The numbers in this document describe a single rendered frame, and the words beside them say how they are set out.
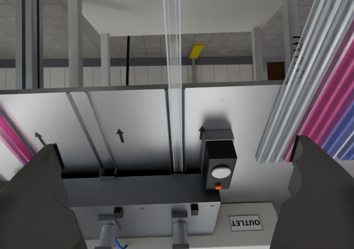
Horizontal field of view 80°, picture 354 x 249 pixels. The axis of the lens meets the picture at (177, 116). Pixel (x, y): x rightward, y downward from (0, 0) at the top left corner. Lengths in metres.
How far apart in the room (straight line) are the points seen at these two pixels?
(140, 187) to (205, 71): 3.05
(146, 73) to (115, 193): 2.97
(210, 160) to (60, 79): 3.35
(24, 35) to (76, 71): 0.15
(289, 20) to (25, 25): 0.70
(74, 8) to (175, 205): 0.63
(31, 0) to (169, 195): 0.53
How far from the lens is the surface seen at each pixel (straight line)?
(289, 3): 0.79
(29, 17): 0.63
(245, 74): 3.50
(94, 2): 0.82
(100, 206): 0.35
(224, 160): 0.27
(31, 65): 0.59
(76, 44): 0.72
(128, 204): 0.33
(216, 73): 3.36
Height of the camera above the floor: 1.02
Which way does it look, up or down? 2 degrees down
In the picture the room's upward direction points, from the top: 178 degrees clockwise
